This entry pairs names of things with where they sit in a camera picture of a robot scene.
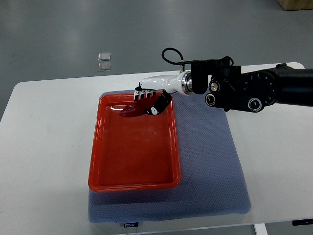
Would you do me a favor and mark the blue-grey padded mat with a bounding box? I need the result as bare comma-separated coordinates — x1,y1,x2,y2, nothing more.
89,94,251,223

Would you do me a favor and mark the dark table control panel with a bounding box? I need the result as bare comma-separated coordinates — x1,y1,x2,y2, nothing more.
292,219,313,226

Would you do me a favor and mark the white table leg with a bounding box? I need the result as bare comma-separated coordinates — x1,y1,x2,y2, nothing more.
253,223,268,235

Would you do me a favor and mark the red pepper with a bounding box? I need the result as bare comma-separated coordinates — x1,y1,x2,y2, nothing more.
119,95,159,118

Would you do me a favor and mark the cardboard box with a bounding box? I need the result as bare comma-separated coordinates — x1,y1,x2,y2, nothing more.
277,0,313,11

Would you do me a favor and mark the upper metal floor plate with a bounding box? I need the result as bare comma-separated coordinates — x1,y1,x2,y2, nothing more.
98,52,111,61

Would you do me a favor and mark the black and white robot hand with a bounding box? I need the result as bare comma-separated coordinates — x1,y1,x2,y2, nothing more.
134,71,193,116

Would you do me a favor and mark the black table label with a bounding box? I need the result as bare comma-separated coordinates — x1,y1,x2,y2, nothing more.
123,222,139,228

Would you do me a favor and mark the red plastic tray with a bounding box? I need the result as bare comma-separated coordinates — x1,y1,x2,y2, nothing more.
88,91,181,193

